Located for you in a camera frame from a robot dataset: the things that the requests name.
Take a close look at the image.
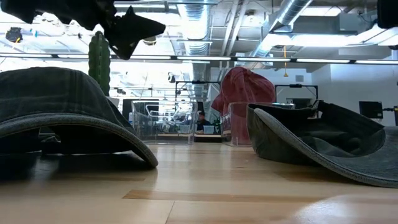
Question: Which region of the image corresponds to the green cactus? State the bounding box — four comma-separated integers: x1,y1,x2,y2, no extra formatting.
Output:
88,30,111,96

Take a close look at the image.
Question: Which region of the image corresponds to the long ceiling light bar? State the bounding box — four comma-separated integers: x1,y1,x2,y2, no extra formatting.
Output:
0,53,398,65

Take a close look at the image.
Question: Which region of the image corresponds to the black ceiling device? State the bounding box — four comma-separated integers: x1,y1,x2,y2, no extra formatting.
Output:
5,27,24,44

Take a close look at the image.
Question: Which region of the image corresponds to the red baseball cap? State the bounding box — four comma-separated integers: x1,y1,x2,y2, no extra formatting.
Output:
211,93,259,146
217,67,276,105

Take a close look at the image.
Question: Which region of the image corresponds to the yellow hanging ceiling cord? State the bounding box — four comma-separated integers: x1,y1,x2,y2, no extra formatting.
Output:
283,45,289,78

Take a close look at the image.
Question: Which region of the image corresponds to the person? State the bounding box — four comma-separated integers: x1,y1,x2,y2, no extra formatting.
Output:
196,111,213,132

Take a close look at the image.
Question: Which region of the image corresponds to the black computer monitor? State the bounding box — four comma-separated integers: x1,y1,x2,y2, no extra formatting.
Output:
359,100,384,119

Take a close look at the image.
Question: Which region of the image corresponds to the black ceiling lamp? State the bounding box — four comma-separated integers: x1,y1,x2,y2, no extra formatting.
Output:
142,35,157,47

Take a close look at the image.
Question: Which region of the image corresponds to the white plant pot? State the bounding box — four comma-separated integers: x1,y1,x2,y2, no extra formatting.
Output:
107,96,121,110

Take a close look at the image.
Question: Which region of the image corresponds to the dark grey baseball cap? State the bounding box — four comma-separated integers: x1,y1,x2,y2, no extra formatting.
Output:
247,100,398,189
0,67,159,169

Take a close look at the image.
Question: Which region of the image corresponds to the silver ceiling air duct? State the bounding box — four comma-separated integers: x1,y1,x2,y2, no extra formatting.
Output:
248,0,313,60
177,0,214,100

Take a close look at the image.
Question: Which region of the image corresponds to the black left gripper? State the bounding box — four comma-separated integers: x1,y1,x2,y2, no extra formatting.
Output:
67,0,167,61

